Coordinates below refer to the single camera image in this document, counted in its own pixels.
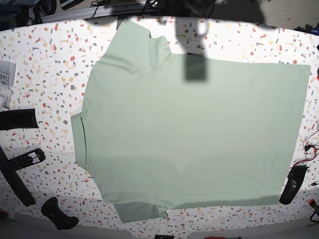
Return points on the small black box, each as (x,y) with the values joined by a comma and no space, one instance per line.
(163,237)

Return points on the black TV remote control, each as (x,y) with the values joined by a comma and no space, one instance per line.
(26,160)

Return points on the black curved handle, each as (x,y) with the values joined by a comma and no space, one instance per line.
(15,119)
(295,180)

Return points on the black game controller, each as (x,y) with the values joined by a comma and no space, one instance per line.
(51,210)

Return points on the black curved handle left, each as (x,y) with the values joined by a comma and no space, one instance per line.
(15,119)

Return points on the black curved handle right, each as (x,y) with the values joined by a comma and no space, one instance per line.
(295,180)

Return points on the light green T-shirt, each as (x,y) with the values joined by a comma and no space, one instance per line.
(160,131)

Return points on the long black bar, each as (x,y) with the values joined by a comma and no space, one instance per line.
(15,182)

